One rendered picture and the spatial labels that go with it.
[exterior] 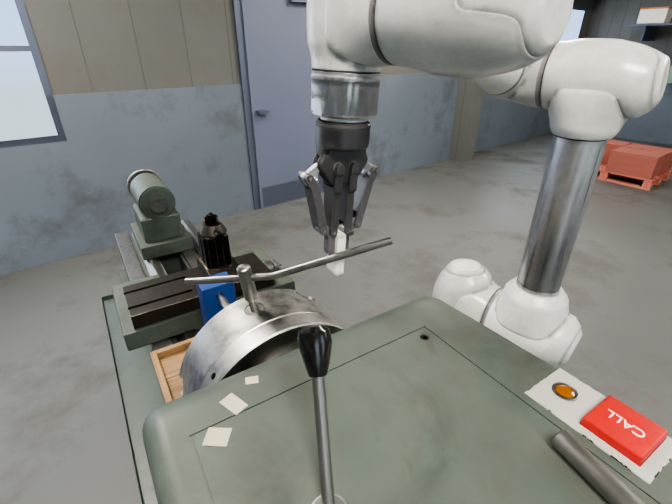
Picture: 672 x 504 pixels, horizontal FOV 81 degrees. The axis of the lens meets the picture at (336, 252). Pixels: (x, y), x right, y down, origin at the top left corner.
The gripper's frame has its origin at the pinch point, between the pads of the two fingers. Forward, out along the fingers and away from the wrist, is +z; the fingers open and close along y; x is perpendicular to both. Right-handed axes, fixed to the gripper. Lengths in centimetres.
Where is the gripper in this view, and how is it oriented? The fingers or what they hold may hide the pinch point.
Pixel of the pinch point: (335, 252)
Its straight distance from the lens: 62.2
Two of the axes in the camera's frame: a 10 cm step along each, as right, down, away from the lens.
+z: -0.5, 8.9, 4.5
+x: 5.4, 4.0, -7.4
